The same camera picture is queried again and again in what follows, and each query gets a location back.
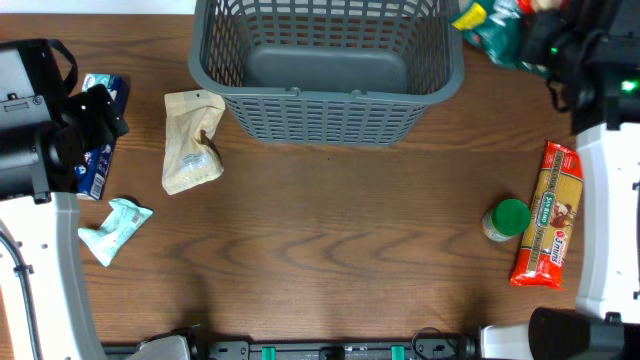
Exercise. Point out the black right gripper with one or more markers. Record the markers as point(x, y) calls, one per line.
point(542, 30)

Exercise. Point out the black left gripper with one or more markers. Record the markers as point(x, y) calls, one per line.
point(100, 128)

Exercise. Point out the green coffee sachet bag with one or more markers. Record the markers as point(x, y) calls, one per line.
point(495, 26)

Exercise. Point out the red spaghetti pack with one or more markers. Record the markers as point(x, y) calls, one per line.
point(554, 208)

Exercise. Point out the beige paper pouch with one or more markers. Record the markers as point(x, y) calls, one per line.
point(190, 156)

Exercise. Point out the green lid jar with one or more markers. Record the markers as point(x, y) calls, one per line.
point(508, 219)

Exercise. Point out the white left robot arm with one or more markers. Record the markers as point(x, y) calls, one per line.
point(43, 287)

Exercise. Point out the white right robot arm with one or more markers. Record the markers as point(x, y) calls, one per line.
point(605, 321)

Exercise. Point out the blue Kleenex tissue pack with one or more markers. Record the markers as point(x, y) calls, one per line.
point(92, 176)

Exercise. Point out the mint green small packet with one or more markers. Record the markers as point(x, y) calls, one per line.
point(124, 220)

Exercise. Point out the grey plastic mesh basket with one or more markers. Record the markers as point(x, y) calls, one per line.
point(331, 72)

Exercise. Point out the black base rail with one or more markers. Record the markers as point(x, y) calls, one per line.
point(427, 343)

